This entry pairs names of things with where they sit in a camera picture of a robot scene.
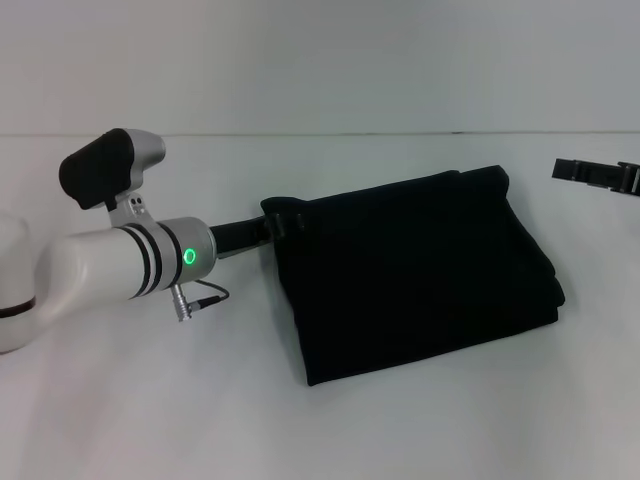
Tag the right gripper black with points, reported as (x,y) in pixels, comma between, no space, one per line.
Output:
(629,179)

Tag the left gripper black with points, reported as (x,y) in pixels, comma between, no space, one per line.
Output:
(237,237)

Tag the black t-shirt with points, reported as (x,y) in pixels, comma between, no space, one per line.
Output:
(415,270)

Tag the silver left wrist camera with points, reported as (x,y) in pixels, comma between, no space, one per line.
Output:
(110,167)

